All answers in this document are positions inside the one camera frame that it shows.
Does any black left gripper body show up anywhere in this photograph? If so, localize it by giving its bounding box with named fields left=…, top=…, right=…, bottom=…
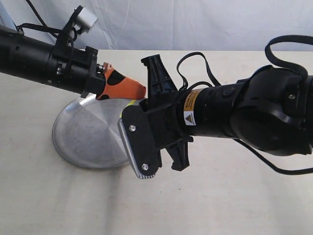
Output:
left=48, top=47, right=104, bottom=97

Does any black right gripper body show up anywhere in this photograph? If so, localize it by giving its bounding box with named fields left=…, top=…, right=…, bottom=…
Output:
left=141, top=54, right=193, bottom=171

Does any yellow thin stick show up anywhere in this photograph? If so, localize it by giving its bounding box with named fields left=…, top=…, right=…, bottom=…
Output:
left=119, top=99, right=141, bottom=118

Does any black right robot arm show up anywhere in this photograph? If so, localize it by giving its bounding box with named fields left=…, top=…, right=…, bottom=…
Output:
left=142, top=55, right=313, bottom=171

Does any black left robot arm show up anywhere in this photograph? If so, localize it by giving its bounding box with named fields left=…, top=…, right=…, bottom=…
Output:
left=0, top=26, right=146, bottom=100

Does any round steel plate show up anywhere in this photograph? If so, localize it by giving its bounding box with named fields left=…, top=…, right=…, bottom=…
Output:
left=52, top=95, right=131, bottom=169

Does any white wrinkled backdrop cloth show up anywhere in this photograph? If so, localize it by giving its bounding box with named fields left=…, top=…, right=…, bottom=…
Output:
left=0, top=0, right=313, bottom=52

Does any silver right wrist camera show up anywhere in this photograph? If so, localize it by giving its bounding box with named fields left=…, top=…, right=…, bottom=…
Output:
left=117, top=105, right=162, bottom=179

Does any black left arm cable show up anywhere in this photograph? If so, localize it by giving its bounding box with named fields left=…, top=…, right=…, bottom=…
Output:
left=16, top=0, right=79, bottom=52

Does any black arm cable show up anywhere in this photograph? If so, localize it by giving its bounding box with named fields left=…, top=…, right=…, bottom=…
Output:
left=176, top=34, right=313, bottom=176
left=16, top=0, right=79, bottom=52

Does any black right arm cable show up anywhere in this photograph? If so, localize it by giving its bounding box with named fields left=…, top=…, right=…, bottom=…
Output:
left=176, top=34, right=313, bottom=176

